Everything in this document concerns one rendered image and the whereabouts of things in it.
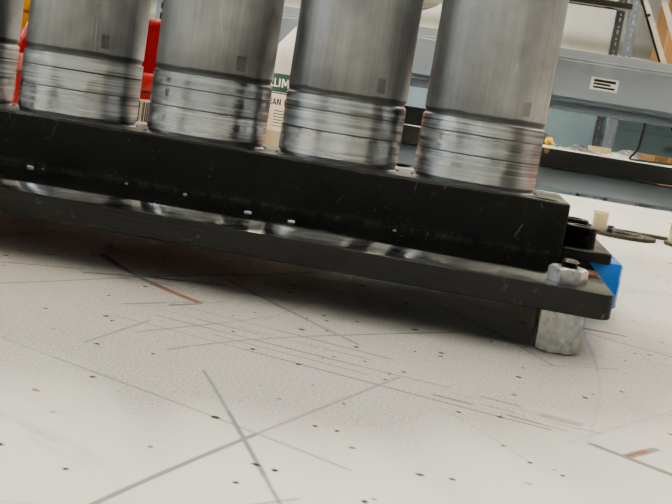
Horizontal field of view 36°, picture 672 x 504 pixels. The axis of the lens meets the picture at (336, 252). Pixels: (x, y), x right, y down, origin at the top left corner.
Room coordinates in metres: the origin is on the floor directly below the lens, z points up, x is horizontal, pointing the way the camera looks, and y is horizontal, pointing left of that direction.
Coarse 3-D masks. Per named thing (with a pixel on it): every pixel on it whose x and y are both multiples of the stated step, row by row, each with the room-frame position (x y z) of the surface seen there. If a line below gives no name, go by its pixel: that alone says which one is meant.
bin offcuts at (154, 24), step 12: (156, 24) 0.56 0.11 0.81; (24, 36) 0.47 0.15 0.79; (156, 36) 0.56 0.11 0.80; (156, 48) 0.56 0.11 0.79; (144, 60) 0.56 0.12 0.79; (144, 72) 0.56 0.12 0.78; (144, 84) 0.44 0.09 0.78; (144, 96) 0.44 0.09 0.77; (144, 108) 0.44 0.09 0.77; (144, 120) 0.44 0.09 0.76
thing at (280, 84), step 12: (288, 36) 0.45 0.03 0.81; (288, 48) 0.44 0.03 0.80; (276, 60) 0.45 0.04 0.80; (288, 60) 0.44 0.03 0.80; (276, 72) 0.45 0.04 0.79; (288, 72) 0.44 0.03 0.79; (276, 84) 0.44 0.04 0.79; (288, 84) 0.44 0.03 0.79; (276, 96) 0.44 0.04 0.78; (276, 108) 0.44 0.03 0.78; (276, 120) 0.44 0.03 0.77; (276, 132) 0.44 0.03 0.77; (264, 144) 0.45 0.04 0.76; (276, 144) 0.44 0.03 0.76
